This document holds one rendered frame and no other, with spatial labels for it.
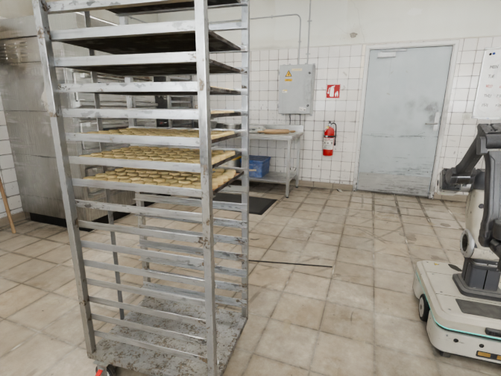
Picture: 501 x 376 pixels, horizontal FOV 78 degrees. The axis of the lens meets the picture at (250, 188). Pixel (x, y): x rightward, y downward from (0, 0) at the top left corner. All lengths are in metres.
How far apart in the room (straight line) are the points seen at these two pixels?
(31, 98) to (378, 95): 4.18
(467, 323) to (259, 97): 4.14
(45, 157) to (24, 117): 0.43
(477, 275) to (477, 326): 0.30
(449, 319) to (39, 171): 3.64
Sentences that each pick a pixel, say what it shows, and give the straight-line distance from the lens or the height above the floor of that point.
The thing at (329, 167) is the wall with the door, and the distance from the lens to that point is 4.98.
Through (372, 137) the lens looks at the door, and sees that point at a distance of 4.91.
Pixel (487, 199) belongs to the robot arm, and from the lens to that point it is 1.51.
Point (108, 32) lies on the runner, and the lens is 1.26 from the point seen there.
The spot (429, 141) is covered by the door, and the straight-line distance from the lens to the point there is 4.98.
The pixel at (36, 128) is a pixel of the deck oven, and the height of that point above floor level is 1.03.
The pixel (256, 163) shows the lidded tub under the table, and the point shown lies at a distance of 4.56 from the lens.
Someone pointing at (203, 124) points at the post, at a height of 1.20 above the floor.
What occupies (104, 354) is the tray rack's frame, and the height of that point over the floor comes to 0.15.
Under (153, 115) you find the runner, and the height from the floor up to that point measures 1.23.
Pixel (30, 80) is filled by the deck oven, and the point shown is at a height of 1.48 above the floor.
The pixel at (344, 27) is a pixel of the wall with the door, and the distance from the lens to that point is 5.00.
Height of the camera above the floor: 1.26
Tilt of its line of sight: 15 degrees down
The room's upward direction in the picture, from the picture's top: straight up
